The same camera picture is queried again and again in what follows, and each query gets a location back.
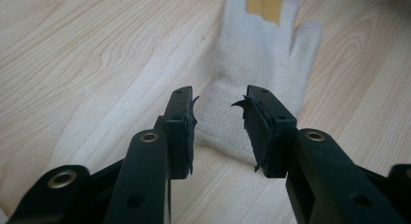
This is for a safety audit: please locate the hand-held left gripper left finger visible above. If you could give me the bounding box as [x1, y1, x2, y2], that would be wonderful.
[153, 85, 200, 180]

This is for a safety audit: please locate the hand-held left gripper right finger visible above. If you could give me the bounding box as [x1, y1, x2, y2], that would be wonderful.
[231, 84, 299, 179]

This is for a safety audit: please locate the white knit glove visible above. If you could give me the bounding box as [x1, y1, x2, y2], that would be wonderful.
[193, 0, 324, 167]

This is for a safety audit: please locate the yellow flat strip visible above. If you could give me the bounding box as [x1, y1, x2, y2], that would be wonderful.
[245, 0, 284, 25]

